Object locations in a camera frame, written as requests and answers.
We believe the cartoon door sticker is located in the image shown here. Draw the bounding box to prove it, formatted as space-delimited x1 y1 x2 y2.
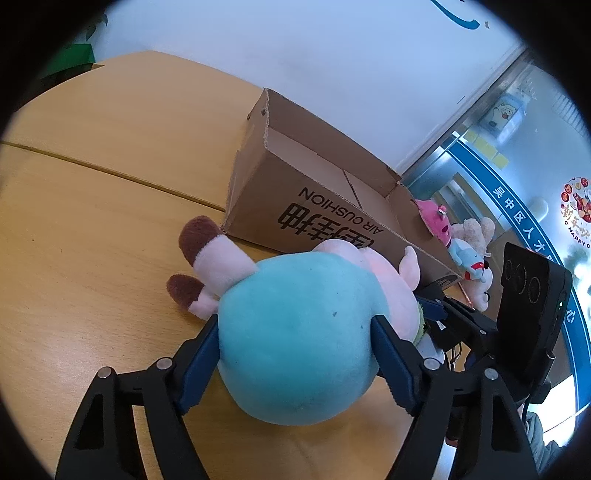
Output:
478 92 523 136

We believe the pink plush toy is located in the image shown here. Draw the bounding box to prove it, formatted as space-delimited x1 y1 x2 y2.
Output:
414 198 465 247

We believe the light blue plush toy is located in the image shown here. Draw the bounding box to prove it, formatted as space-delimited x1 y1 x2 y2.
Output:
445 237 495 312

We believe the round red door sticker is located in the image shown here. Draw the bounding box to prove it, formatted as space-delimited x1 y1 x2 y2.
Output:
558 176 591 234

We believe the person's right forearm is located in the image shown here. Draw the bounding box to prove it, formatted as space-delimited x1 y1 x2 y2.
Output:
519 406 552 474

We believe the glass door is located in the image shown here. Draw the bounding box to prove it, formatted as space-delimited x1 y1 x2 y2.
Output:
402 46 591 437

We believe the brown cardboard box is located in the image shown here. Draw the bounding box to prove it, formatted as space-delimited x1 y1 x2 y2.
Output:
222 88 465 294

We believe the pig plush toy blue body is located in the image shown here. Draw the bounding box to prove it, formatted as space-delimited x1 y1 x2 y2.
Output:
167 216 444 425

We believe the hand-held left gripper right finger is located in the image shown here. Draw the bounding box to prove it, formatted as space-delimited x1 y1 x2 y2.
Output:
369 314 541 480

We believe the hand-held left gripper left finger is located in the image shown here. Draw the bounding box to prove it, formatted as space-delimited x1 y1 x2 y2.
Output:
58 314 222 480

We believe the wooden desktop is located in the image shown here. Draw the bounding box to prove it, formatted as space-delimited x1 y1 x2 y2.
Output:
0 51 467 480

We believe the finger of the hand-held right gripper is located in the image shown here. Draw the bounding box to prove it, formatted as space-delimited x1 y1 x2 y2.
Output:
417 295 453 335
427 281 498 352

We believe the beige plush toy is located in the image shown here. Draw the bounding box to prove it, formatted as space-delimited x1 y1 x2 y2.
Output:
455 217 497 254

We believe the green board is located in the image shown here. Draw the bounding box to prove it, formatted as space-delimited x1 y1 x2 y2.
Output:
46 42 96 78

